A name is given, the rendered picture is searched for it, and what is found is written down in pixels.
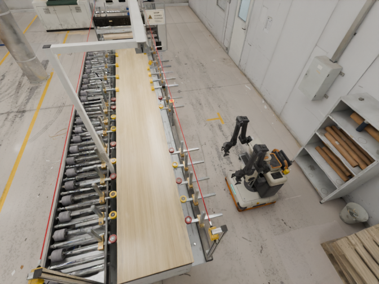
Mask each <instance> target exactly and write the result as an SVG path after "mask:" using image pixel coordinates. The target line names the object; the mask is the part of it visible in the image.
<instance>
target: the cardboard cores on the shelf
mask: <svg viewBox="0 0 379 284"><path fill-rule="evenodd" d="M350 117H351V118H352V119H353V120H354V121H355V122H356V123H357V124H359V125H360V124H361V123H362V122H363V121H365V119H364V118H363V117H362V116H360V115H359V114H358V113H357V112H356V111H353V113H352V115H351V116H350ZM364 129H365V130H366V132H367V133H369V134H370V135H371V136H372V137H373V138H374V139H376V140H377V141H378V142H379V130H378V129H376V128H375V127H374V126H372V125H371V124H369V125H368V126H367V127H366V128H364ZM325 130H326V131H327V133H325V134H324V136H325V137H326V138H327V139H328V140H329V141H330V142H331V143H332V145H333V146H334V147H335V148H336V149H337V150H338V151H339V152H340V153H341V155H342V156H343V157H344V158H345V159H346V160H347V161H348V163H349V164H350V165H351V166H352V167H353V168H354V167H357V166H359V167H360V168H361V169H362V170H364V169H365V168H366V167H368V166H369V165H371V164H372V163H373V162H374V161H375V160H374V159H373V158H372V157H371V156H370V155H369V154H368V153H367V152H366V151H365V150H364V149H363V148H362V147H361V146H360V145H359V144H357V143H356V142H355V141H354V140H353V139H352V138H351V137H350V136H349V135H348V134H347V133H346V132H345V131H344V130H343V129H338V128H337V127H336V126H335V125H333V126H331V127H330V126H328V127H326V128H325ZM322 143H323V144H324V145H325V147H323V148H321V147H320V146H317V147H316V148H315V149H316V150H317V151H318V152H319V154H320V155H321V156H322V157H323V158H324V159H325V160H326V161H327V163H328V164H329V165H330V166H331V167H332V169H334V170H335V172H336V173H337V174H338V175H339V176H340V178H341V179H342V180H343V181H344V182H346V181H348V180H349V178H348V177H349V176H351V177H352V178H353V177H354V176H355V175H354V174H353V173H352V172H351V171H350V170H349V169H348V168H347V167H346V166H345V164H344V163H343V162H342V161H341V159H340V158H339V157H338V156H336V155H335V154H334V153H333V152H332V150H331V149H330V148H329V147H328V146H327V145H326V143H325V142H323V141H322Z"/></svg>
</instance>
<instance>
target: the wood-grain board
mask: <svg viewBox="0 0 379 284"><path fill-rule="evenodd" d="M116 53H118V57H116V63H118V65H119V67H116V74H118V75H119V79H116V87H119V89H120V91H119V92H116V170H117V284H121V283H124V282H128V281H132V280H135V279H138V278H142V277H145V276H149V275H152V274H155V273H159V272H163V271H165V270H169V269H173V268H176V267H180V266H182V265H186V264H190V263H194V259H193V255H192V250H191V245H190V241H189V237H188V232H187V228H186V223H185V220H184V215H183V210H182V205H181V202H180V198H179V193H178V188H177V184H176V180H175V176H174V171H173V166H172V163H171V158H170V153H169V149H168V144H167V141H166V136H165V131H164V127H163V124H162V119H161V114H160V109H159V106H158V101H157V97H156V92H155V90H154V91H152V90H151V86H154V84H153V83H150V82H149V80H150V79H152V76H151V77H149V76H148V73H151V70H147V66H149V64H148V57H147V53H146V54H145V55H144V53H143V54H136V52H135V48H126V49H118V50H116Z"/></svg>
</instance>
